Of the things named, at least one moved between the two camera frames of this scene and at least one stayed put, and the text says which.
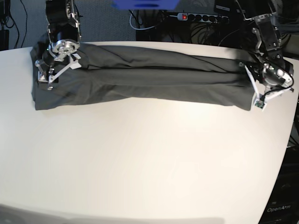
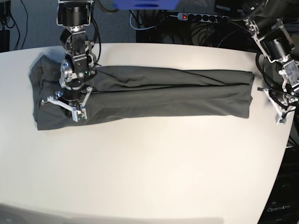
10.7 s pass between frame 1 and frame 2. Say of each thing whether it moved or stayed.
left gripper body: moved
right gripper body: moved
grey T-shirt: moved
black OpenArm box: stayed
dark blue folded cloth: stayed
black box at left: stayed
